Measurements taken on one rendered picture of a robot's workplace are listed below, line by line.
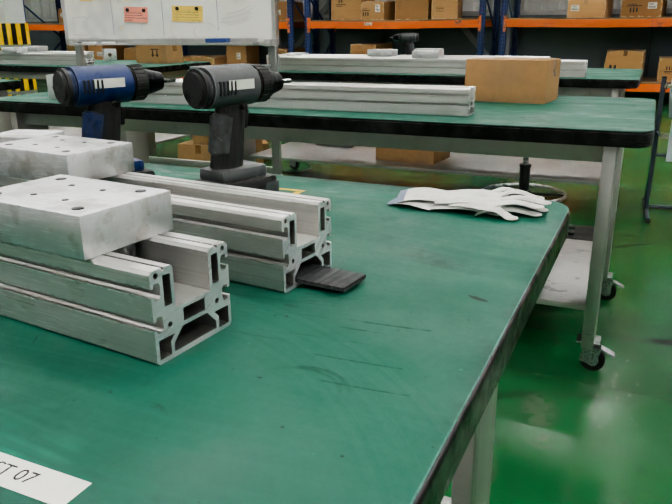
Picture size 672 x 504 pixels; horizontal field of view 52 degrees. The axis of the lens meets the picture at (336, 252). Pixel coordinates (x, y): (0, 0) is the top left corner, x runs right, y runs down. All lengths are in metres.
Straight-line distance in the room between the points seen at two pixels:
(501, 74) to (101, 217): 2.14
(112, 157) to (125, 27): 3.50
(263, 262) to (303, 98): 1.68
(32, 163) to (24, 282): 0.30
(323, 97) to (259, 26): 1.61
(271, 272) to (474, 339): 0.23
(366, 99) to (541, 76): 0.66
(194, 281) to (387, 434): 0.25
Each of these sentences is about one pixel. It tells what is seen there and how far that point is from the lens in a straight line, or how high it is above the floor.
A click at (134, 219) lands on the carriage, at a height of 0.89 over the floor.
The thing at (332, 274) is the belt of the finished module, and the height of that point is 0.79.
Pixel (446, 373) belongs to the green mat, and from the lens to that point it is 0.59.
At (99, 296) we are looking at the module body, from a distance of 0.64.
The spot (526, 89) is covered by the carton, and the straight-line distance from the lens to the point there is 2.61.
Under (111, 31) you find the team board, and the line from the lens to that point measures 4.53.
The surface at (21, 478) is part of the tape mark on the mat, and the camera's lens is 0.51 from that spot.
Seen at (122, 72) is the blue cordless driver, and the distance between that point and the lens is 1.16.
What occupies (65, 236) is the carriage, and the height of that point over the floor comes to 0.88.
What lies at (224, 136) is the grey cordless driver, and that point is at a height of 0.90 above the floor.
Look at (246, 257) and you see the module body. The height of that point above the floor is 0.81.
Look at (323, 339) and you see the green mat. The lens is 0.64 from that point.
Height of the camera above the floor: 1.06
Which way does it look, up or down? 18 degrees down
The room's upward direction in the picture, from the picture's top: 1 degrees counter-clockwise
